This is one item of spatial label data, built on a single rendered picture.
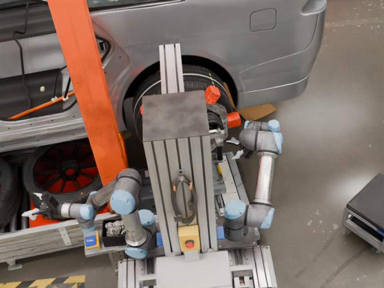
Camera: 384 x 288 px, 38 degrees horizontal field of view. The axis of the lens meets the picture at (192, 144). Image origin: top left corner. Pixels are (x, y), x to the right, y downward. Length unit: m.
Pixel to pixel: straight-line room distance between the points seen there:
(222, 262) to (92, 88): 1.10
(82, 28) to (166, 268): 1.18
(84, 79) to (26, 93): 1.48
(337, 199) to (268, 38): 1.47
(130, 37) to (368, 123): 2.42
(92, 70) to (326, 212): 2.24
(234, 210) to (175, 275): 0.59
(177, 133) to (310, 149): 2.78
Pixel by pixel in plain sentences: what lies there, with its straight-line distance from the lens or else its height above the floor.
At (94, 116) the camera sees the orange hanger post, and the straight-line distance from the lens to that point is 3.09.
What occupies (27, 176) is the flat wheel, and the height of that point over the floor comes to 0.50.
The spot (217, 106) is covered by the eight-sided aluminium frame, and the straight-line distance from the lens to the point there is 3.62.
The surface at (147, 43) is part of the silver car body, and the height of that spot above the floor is 1.45.
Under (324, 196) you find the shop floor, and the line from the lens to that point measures 4.45.
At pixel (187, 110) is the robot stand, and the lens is 2.15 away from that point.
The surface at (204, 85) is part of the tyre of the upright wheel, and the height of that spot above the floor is 1.14.
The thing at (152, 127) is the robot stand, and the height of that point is 2.03.
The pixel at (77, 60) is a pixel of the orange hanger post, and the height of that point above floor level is 1.81.
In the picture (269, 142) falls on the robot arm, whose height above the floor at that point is 1.23.
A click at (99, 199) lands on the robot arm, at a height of 1.20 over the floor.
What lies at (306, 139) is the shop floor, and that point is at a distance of 4.83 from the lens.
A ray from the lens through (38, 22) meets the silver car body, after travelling 5.04.
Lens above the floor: 3.52
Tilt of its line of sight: 47 degrees down
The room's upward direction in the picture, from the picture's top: 6 degrees counter-clockwise
